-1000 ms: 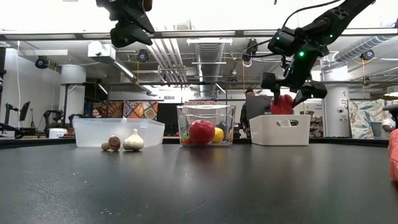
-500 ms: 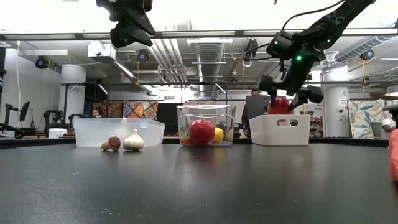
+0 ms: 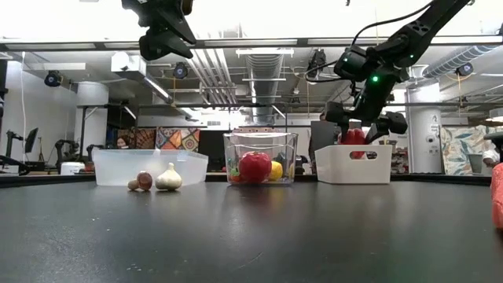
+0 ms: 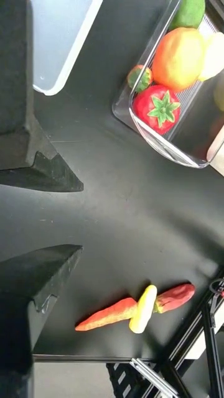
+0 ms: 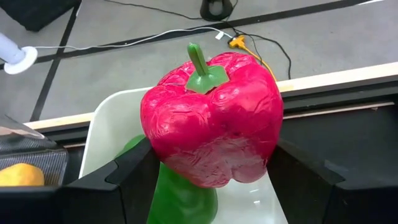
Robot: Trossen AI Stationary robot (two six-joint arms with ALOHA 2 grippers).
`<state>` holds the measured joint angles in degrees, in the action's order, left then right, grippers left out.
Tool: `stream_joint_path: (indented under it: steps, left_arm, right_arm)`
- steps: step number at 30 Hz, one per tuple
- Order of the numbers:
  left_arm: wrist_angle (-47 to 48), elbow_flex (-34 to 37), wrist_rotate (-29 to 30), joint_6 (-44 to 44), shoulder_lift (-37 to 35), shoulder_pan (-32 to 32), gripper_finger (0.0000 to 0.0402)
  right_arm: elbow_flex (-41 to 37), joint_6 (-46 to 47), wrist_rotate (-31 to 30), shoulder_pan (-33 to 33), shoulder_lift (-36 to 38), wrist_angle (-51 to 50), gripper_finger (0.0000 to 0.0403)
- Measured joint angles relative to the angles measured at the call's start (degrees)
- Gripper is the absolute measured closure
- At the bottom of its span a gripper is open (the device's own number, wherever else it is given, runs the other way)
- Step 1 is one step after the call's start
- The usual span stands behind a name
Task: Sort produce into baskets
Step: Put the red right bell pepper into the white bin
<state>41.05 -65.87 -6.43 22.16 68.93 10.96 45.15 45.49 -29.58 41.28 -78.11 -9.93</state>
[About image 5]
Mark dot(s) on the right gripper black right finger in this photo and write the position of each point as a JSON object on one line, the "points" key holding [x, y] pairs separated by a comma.
{"points": [[311, 196]]}

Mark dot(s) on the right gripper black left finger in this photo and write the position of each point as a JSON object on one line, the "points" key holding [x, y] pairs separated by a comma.
{"points": [[93, 202]]}

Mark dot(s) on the yellow lemon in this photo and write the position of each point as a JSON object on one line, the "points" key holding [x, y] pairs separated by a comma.
{"points": [[21, 175]]}

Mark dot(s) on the green bell pepper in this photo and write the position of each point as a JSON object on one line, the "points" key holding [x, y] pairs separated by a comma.
{"points": [[183, 202]]}

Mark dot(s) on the red bell pepper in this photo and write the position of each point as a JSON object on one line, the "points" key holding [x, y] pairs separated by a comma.
{"points": [[217, 130]]}

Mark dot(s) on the white plastic bin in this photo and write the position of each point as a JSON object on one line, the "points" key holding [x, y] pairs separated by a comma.
{"points": [[109, 130]]}

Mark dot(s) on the clear ribbed plastic bin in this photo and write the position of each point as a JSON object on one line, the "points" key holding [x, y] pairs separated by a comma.
{"points": [[31, 149]]}

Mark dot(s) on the white tower fan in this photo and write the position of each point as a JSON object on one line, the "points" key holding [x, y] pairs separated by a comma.
{"points": [[18, 59]]}

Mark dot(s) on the black box on floor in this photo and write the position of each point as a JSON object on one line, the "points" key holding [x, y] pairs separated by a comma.
{"points": [[34, 12]]}

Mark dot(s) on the black stand base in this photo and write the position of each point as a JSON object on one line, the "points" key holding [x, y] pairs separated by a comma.
{"points": [[216, 9]]}

